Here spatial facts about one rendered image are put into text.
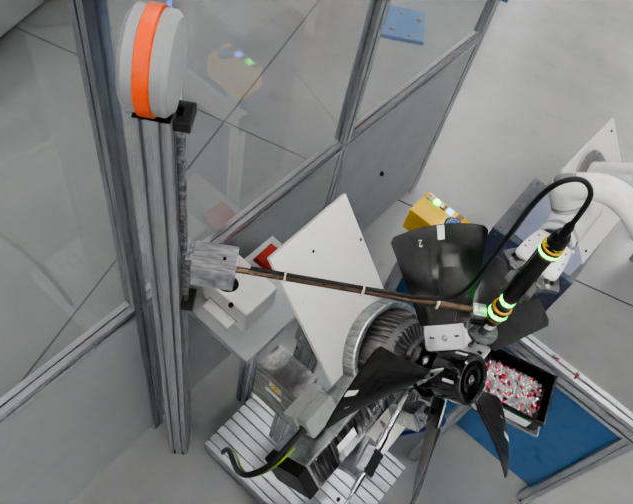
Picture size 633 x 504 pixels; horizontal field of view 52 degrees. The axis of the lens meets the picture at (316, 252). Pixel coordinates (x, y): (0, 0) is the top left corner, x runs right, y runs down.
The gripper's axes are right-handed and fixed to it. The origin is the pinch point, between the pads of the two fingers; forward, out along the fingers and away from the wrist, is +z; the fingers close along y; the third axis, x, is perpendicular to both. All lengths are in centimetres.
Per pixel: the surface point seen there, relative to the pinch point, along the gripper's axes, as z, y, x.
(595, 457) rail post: -34, -52, -86
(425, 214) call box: -33, 33, -39
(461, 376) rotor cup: 12.3, -2.8, -21.2
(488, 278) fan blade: -18.1, 6.6, -26.0
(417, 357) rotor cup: 12.7, 7.2, -26.5
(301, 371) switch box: 19, 31, -63
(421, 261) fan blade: 3.0, 19.3, -9.4
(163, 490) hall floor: 56, 51, -147
